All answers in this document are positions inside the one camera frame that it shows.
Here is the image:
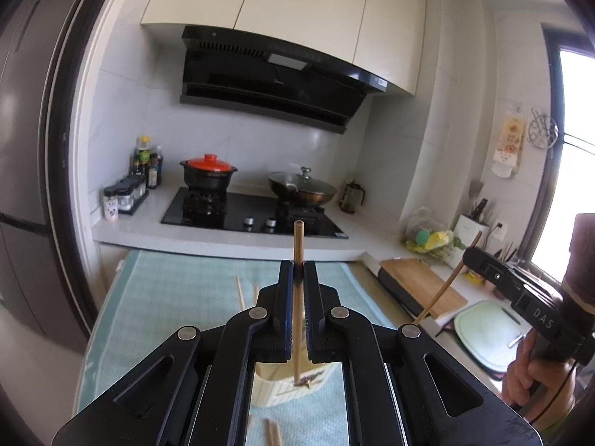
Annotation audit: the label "green sleeve forearm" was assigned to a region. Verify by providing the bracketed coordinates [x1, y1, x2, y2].
[534, 396, 576, 445]

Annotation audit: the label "right hand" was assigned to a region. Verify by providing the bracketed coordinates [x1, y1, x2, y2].
[501, 329, 576, 426]

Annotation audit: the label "green plastic cutting board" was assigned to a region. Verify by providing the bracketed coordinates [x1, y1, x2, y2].
[454, 301, 530, 374]

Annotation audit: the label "cream utensil holder box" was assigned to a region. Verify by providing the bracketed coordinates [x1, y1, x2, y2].
[251, 361, 338, 408]

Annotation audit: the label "wooden cutting board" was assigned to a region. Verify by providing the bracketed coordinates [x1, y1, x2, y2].
[377, 259, 468, 319]

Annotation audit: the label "teal woven table mat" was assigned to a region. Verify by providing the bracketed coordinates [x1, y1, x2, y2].
[73, 249, 402, 446]

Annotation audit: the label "white knife holder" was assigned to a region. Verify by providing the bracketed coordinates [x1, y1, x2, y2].
[451, 198, 490, 264]

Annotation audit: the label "yellow green bag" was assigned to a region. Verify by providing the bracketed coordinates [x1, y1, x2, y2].
[404, 206, 466, 262]

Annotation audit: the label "black gas stove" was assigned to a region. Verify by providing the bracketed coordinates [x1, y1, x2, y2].
[161, 187, 348, 240]

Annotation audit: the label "white label spice jar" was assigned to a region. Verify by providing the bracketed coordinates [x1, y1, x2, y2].
[103, 186, 119, 222]

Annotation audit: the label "spice jar rack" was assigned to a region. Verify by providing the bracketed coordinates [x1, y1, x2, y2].
[115, 175, 149, 216]

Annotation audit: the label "black pot red lid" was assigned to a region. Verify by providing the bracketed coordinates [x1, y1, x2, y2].
[180, 154, 238, 192]

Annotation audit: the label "black wok with lid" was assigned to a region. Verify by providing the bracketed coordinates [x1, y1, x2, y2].
[268, 166, 337, 207]

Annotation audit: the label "sauce bottles group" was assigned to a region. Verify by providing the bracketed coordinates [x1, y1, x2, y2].
[131, 135, 163, 189]

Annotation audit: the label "black range hood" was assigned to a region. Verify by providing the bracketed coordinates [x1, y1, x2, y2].
[180, 25, 388, 135]

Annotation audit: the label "white upper cabinets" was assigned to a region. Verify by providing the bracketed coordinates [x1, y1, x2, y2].
[141, 0, 425, 95]

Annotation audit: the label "grey refrigerator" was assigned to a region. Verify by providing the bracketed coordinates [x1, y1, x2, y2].
[1, 0, 106, 352]

